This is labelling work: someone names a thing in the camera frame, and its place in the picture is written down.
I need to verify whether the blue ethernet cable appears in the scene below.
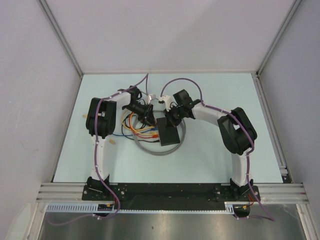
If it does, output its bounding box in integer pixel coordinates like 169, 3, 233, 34
111, 124, 158, 138

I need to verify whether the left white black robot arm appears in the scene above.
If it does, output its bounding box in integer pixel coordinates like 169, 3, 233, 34
85, 86, 156, 200

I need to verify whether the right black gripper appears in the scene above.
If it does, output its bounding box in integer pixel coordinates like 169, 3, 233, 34
163, 105, 185, 129

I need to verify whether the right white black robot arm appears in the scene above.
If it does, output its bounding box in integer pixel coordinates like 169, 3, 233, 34
159, 89, 258, 201

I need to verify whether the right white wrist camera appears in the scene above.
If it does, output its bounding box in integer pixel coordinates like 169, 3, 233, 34
158, 95, 174, 112

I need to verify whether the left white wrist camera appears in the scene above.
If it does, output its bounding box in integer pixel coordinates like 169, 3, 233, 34
145, 94, 158, 105

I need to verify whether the right aluminium side rail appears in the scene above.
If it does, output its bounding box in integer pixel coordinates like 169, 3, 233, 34
251, 72, 293, 184

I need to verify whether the left aluminium corner post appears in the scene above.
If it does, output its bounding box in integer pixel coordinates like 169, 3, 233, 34
37, 0, 84, 78

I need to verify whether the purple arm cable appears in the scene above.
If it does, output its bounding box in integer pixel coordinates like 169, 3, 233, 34
46, 72, 151, 226
159, 78, 276, 221

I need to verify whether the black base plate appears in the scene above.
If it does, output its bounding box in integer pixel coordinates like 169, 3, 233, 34
81, 182, 260, 211

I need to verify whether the orange ethernet cable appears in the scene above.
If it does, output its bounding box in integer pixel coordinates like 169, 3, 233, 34
121, 112, 158, 139

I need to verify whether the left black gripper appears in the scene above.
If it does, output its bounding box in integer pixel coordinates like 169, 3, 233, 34
123, 102, 157, 128

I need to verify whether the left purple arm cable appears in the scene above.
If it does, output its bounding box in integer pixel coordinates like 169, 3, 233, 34
46, 72, 151, 226

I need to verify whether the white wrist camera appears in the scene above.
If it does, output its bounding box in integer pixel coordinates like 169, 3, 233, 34
158, 95, 174, 112
145, 94, 158, 105

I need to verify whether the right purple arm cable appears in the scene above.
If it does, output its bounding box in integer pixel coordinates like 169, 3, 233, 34
159, 78, 276, 221

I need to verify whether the aluminium corner post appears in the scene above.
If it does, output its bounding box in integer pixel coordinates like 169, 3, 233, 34
255, 0, 304, 77
37, 0, 84, 78

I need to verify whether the right aluminium corner post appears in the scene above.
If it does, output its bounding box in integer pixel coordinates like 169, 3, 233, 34
255, 0, 304, 77

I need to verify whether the aluminium front rail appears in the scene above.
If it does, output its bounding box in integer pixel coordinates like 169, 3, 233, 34
36, 182, 309, 204

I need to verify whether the black power cable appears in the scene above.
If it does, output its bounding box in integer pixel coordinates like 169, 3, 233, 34
121, 98, 161, 143

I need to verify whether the grey slotted cable duct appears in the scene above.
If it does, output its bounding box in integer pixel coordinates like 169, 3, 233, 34
46, 202, 235, 215

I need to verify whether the black network switch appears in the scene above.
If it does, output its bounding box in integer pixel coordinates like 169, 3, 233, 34
156, 117, 180, 147

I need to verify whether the grey coiled ethernet cable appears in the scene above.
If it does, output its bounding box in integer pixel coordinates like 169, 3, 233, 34
133, 109, 187, 156

